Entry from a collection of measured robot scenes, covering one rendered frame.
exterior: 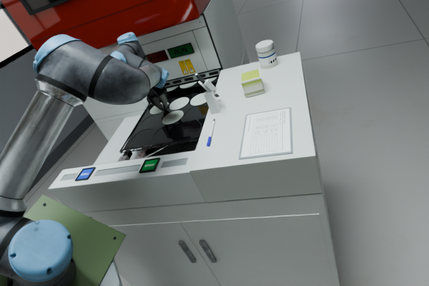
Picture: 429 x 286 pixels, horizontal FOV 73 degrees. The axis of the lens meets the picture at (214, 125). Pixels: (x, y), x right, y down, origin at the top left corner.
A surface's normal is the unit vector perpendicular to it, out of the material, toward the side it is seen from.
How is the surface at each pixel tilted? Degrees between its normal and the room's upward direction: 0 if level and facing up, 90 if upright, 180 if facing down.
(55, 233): 52
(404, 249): 0
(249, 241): 90
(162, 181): 90
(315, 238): 90
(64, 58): 57
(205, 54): 90
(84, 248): 44
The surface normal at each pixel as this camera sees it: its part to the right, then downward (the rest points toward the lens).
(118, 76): 0.61, -0.05
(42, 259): 0.52, -0.56
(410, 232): -0.33, -0.77
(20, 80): 0.91, -0.09
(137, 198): -0.16, 0.61
